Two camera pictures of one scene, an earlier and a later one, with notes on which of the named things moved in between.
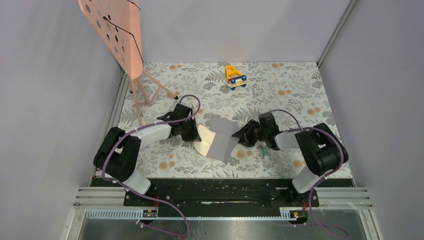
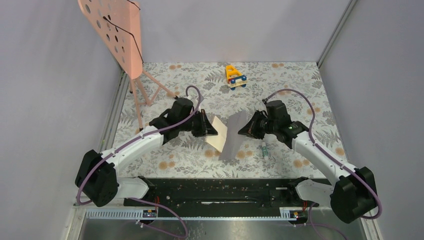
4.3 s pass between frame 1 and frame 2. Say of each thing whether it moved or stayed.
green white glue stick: stayed
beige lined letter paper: moved
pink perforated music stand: stayed
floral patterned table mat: stayed
